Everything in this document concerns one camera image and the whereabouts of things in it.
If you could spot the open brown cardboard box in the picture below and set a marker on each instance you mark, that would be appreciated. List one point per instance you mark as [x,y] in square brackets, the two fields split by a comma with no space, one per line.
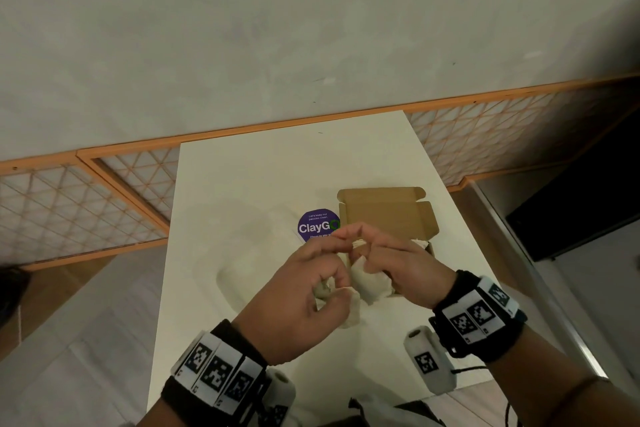
[390,211]

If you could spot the person's right hand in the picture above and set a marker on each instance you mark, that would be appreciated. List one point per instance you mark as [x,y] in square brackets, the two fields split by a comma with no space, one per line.
[410,274]

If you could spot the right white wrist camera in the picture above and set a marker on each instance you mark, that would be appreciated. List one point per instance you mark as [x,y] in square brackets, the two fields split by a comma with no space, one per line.
[427,359]

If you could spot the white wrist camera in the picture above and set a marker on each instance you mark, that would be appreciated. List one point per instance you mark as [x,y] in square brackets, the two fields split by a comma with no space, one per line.
[427,359]
[280,394]

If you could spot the person's left thumb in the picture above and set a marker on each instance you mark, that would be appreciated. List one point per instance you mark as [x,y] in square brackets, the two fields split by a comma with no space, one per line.
[337,306]

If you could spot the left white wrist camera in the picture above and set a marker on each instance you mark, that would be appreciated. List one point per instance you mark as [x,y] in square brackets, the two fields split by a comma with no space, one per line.
[280,394]

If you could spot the left black marker wristband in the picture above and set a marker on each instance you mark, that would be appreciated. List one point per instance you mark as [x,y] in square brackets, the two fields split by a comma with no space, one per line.
[220,371]

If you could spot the person's left hand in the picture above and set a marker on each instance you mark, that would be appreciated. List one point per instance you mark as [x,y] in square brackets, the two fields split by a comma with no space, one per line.
[280,306]

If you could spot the black panel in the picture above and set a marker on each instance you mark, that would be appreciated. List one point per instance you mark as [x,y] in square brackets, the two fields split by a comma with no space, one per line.
[585,201]

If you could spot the person's left forearm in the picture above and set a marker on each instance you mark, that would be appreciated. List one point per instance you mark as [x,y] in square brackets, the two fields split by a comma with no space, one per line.
[160,416]

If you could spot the orange lattice partition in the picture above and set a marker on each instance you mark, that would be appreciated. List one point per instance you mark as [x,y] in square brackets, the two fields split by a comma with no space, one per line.
[50,211]

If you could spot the white wrapping paper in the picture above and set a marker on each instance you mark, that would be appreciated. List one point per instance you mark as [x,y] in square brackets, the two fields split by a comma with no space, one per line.
[372,286]

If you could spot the right black marker wristband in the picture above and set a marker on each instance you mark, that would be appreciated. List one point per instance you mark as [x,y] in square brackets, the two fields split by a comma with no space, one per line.
[477,314]

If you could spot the black marker wristband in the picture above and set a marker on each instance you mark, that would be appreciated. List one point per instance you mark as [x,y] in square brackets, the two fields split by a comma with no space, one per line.
[220,371]
[477,314]

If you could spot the white paper padding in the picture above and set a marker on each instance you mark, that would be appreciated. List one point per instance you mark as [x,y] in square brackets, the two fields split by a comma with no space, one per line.
[421,245]

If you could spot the person's right thumb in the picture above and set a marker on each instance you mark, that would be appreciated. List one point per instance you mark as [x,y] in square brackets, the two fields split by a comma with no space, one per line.
[367,259]

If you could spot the round purple sticker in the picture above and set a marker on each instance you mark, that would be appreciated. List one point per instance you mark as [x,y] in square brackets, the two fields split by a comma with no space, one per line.
[315,226]

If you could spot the person's right forearm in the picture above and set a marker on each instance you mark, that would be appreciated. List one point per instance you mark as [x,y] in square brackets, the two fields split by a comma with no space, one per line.
[540,381]

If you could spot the person's dark and white clothing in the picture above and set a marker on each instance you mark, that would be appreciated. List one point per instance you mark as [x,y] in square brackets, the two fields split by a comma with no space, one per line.
[390,414]

